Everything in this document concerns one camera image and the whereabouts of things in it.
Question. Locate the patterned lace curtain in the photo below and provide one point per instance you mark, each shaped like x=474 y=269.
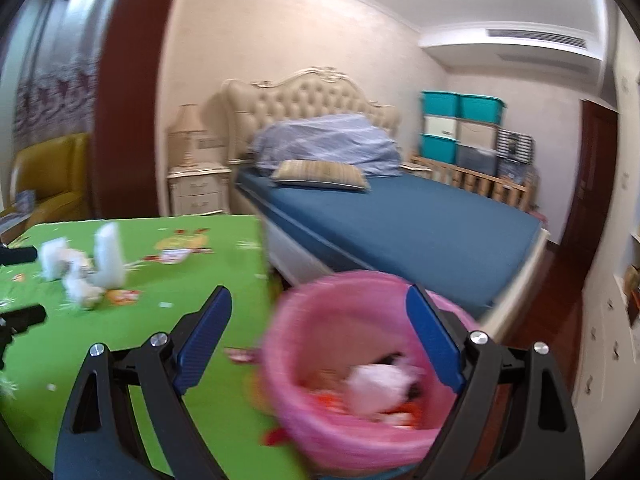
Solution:
x=60 y=70

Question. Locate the bin with pink bag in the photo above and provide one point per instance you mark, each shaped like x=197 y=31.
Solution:
x=320 y=340

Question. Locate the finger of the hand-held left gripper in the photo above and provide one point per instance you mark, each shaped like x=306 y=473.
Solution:
x=17 y=256
x=22 y=317

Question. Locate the beige tufted headboard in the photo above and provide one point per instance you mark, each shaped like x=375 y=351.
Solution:
x=300 y=100

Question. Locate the orange red wrapper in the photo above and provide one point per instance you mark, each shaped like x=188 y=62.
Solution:
x=330 y=402

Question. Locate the L-shaped white foam piece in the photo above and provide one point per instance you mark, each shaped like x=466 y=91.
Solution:
x=110 y=255

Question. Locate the stack of plastic storage boxes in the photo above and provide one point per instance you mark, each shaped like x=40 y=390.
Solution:
x=450 y=130

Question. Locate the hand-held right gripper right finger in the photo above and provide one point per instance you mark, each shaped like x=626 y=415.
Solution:
x=435 y=340

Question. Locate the ceiling air vent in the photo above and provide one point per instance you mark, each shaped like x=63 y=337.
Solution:
x=537 y=36

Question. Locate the yellow leather armchair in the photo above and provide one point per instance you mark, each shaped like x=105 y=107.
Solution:
x=50 y=170

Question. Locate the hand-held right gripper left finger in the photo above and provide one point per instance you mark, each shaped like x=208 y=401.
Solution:
x=202 y=340

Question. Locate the white crumpled tissue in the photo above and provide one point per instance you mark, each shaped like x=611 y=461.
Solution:
x=82 y=287

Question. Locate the blue striped duvet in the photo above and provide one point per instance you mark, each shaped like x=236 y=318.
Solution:
x=330 y=142

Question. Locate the dark wooden door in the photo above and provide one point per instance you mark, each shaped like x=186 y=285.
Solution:
x=590 y=175

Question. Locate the green printed tablecloth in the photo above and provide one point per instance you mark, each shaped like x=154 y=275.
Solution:
x=150 y=310

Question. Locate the black white checked bag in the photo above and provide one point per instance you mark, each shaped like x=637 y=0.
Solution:
x=515 y=145

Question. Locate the brown wooden column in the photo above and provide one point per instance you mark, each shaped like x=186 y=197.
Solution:
x=135 y=85

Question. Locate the cream nightstand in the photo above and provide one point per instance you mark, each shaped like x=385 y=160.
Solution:
x=200 y=190

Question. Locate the wooden crib rail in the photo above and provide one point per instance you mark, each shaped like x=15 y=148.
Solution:
x=475 y=180

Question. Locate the white built-in cabinet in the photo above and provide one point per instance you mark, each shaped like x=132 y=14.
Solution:
x=610 y=310

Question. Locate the beige table lamp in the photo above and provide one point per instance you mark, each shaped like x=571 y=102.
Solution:
x=186 y=125

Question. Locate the pink foam fruit net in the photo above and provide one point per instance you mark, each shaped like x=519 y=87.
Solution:
x=380 y=385

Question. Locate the striped gold pillow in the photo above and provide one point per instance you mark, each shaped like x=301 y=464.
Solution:
x=320 y=175

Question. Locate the small white foam chunk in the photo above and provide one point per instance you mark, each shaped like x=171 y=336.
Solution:
x=52 y=260

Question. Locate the bed with blue sheet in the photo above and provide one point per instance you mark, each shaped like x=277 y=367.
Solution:
x=400 y=220

